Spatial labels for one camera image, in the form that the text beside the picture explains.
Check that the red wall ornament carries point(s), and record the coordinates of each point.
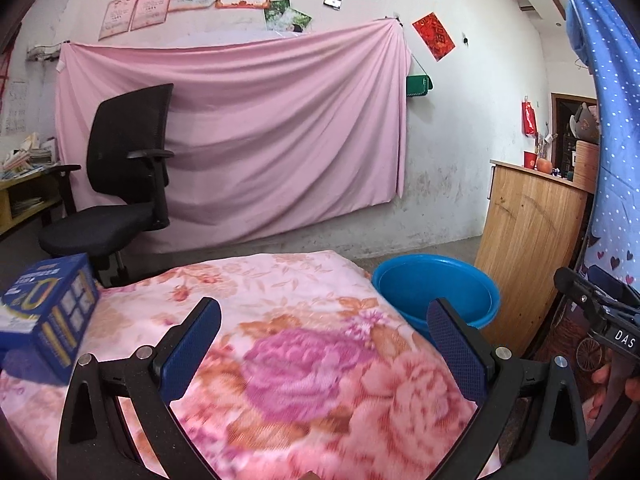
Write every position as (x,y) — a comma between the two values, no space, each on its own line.
(528,118)

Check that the blue milk powder box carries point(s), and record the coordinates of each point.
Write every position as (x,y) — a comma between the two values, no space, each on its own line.
(44,316)

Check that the blue plastic basin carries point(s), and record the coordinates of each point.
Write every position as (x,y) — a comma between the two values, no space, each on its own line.
(410,283)

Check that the wooden cabinet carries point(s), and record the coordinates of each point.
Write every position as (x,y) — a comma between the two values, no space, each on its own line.
(533,226)

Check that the pink hanging sheet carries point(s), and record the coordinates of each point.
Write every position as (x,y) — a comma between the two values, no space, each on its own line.
(266,137)

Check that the red paper wall decoration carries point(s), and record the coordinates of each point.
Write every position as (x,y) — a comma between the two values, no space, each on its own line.
(434,35)

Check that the green photo on wall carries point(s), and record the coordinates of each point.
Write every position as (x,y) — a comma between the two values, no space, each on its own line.
(280,16)

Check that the wall calendar sheet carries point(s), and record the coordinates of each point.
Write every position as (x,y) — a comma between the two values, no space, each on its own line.
(14,108)

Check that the red tassel wall hanging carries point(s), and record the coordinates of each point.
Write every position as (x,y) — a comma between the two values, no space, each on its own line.
(5,60)

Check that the pink certificate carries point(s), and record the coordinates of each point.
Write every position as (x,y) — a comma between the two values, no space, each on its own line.
(149,13)
(117,18)

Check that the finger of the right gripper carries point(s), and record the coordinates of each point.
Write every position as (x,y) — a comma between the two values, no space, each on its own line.
(614,288)
(579,290)

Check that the red cup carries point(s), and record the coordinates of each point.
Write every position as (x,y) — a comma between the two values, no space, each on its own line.
(529,160)

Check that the pink certificate left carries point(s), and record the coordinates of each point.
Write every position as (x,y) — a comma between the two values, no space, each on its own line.
(117,18)

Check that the stack of books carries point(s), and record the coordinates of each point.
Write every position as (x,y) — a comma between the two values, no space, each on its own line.
(31,156)

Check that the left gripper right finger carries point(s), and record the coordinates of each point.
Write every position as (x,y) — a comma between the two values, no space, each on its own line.
(552,443)

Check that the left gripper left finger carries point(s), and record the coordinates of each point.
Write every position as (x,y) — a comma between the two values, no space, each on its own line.
(94,440)

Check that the black office chair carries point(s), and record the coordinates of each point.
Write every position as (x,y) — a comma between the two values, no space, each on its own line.
(126,158)

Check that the green wall container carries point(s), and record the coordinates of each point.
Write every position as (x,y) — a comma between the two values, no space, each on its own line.
(418,85)

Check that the blue dotted hanging cloth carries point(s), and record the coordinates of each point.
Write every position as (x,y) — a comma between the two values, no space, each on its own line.
(603,41)

